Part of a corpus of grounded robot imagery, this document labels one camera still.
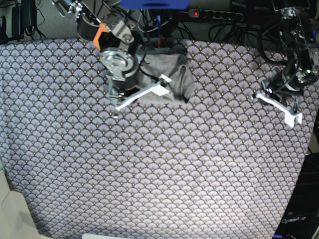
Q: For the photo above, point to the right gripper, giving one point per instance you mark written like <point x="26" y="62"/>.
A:
<point x="125" y="80"/>

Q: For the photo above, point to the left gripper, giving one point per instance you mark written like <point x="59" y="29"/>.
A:
<point x="284" y="86"/>

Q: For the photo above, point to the grey T-shirt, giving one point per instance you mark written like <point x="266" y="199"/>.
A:
<point x="174" y="64"/>

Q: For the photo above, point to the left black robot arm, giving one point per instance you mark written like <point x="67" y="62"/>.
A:
<point x="294" y="30"/>

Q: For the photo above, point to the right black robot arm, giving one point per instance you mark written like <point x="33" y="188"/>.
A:
<point x="112" y="32"/>

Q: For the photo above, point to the red and black clamp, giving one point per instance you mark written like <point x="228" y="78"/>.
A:
<point x="160" y="43"/>

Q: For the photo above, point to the fan-patterned tablecloth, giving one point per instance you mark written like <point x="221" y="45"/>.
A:
<point x="220" y="167"/>

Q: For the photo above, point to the black power strip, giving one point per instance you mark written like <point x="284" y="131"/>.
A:
<point x="215" y="15"/>

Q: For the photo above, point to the black OpenArm box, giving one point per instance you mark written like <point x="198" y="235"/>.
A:
<point x="301" y="217"/>

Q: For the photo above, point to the beige chair at lower left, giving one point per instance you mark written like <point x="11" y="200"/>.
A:
<point x="15" y="219"/>

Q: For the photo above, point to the blue post at right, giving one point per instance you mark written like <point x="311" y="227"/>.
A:
<point x="313" y="47"/>

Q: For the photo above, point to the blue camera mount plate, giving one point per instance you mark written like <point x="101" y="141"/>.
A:
<point x="155" y="4"/>

